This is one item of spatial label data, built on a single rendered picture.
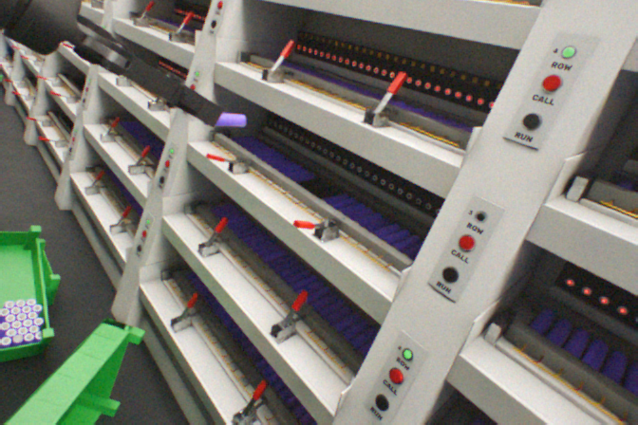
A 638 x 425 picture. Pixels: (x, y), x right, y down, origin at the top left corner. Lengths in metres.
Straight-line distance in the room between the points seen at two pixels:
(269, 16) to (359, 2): 0.35
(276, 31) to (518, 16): 0.60
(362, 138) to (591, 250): 0.31
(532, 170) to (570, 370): 0.23
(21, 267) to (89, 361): 0.47
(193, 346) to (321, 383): 0.36
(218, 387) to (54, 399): 0.28
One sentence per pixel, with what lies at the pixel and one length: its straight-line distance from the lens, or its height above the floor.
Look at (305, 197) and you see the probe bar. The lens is 0.67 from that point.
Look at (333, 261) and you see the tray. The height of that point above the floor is 0.53.
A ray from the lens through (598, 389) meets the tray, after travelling 0.54.
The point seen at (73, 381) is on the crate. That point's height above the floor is 0.20.
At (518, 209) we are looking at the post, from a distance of 0.46.
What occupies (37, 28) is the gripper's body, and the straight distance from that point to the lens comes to 0.46.
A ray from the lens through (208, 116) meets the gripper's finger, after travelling 0.55.
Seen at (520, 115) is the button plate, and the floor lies 0.81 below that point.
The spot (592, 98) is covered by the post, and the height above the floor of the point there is 0.85.
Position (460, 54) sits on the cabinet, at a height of 0.91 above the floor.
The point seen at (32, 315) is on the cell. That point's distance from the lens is 1.05.
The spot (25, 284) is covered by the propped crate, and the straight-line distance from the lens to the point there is 1.16.
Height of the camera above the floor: 0.74
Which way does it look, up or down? 12 degrees down
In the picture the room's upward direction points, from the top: 23 degrees clockwise
